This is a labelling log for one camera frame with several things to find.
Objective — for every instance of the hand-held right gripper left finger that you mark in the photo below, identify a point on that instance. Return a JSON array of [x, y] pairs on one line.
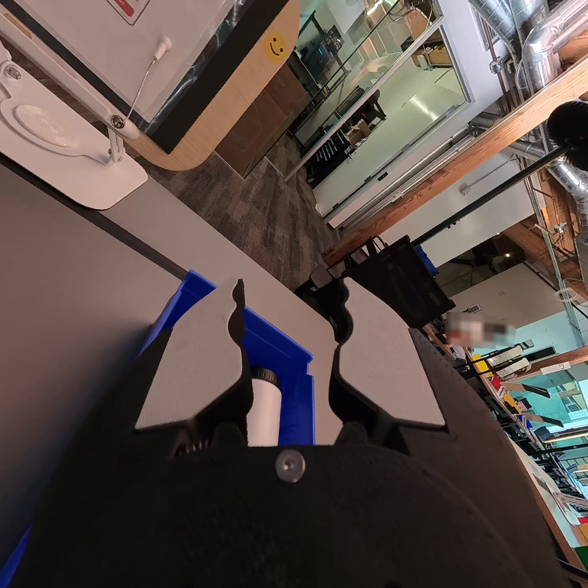
[[193, 367]]

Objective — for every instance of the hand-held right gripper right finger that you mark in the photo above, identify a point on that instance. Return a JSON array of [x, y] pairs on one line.
[[390, 367]]

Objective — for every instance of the white bottle with black cap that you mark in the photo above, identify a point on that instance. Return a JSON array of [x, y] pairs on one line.
[[264, 409]]

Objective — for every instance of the black office chair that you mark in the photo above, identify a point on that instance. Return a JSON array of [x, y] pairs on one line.
[[404, 285]]

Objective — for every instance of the white sign stand base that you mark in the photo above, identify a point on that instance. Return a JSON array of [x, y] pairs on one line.
[[69, 165]]

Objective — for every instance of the black floor lamp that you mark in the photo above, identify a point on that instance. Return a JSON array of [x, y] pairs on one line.
[[569, 128]]

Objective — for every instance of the yellow smiley sticker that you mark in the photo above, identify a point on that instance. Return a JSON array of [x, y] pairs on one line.
[[274, 47]]

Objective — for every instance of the wooden sign board with sheet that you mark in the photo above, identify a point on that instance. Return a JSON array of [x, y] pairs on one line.
[[115, 46]]

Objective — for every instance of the wooden post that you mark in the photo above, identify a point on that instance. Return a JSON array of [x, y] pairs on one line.
[[459, 170]]

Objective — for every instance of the silver spiral duct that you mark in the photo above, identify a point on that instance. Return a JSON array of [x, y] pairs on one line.
[[500, 13]]

